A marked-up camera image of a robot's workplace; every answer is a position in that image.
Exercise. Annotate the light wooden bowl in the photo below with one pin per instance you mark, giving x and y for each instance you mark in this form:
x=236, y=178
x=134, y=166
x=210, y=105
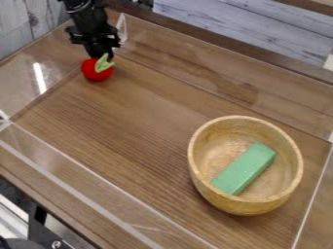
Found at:
x=217, y=143

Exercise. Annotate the red plush strawberry green leaf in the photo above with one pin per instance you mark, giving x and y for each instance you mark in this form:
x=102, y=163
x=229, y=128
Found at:
x=98, y=68

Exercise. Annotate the clear acrylic tray wall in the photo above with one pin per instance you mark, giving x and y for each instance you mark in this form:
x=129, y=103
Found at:
x=97, y=150

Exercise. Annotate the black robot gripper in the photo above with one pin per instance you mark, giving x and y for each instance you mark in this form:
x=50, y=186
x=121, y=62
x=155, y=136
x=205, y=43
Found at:
x=91, y=30

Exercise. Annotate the clear acrylic corner bracket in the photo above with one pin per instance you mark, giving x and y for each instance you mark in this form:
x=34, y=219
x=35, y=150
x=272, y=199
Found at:
x=122, y=29

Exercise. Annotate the green rectangular block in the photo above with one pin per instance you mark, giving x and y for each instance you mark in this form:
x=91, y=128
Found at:
x=245, y=169

